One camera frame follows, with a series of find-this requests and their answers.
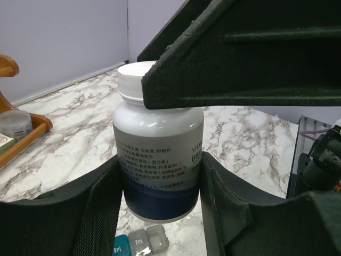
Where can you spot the green white medicine box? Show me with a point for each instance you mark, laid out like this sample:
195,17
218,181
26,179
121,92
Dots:
5,143

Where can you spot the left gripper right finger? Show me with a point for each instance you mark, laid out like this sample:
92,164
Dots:
240,219

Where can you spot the clear round plastic jar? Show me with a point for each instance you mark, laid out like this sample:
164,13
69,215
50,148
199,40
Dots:
16,124

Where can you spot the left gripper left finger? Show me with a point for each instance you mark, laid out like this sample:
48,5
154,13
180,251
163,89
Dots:
78,218

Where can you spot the white pill bottle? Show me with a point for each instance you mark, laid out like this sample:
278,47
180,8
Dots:
159,151

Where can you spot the aluminium frame rail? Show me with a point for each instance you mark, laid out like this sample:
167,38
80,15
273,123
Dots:
302,148

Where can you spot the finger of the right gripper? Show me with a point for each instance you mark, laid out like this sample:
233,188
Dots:
245,53

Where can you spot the blue and grey pill organizer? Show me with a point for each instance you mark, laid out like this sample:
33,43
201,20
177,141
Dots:
150,241

